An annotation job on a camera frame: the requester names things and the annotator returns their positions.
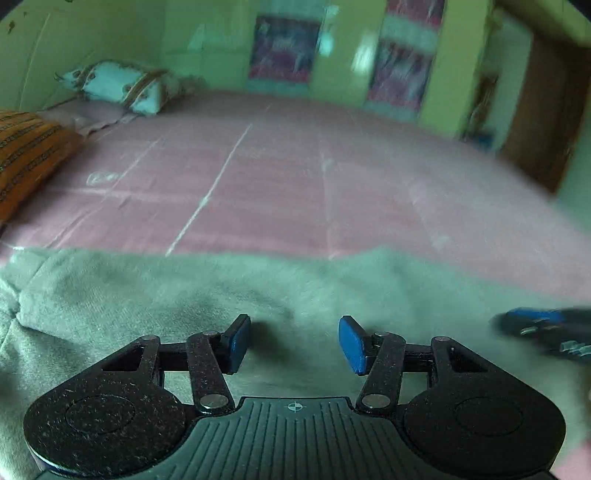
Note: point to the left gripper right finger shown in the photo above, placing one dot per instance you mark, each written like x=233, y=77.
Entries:
x=379, y=358

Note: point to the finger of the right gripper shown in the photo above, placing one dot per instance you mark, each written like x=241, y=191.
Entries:
x=528, y=319
x=560, y=342

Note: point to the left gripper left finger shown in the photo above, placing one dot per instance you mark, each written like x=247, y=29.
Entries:
x=211, y=356

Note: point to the grey-green pants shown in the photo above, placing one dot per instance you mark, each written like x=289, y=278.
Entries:
x=63, y=310

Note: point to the pink bed sheet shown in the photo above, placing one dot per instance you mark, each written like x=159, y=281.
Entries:
x=250, y=175

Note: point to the brown wooden door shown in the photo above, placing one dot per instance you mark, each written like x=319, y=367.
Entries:
x=549, y=111

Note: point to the lower right poster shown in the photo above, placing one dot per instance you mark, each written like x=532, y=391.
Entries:
x=400, y=78

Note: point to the poster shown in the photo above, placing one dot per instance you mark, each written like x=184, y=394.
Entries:
x=414, y=24
x=283, y=55
x=400, y=78

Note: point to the white patterned pillow far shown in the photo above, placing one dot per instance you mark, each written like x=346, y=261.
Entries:
x=137, y=89

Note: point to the orange striped pillow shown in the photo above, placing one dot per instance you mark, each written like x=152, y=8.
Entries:
x=31, y=150

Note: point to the green wardrobe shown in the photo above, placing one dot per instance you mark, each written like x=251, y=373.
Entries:
x=213, y=40

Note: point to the upper right poster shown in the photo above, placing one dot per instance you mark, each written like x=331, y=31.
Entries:
x=414, y=24

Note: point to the lower left poster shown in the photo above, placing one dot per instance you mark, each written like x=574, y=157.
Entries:
x=283, y=55

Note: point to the cream headboard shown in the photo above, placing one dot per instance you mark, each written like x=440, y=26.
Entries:
x=42, y=38

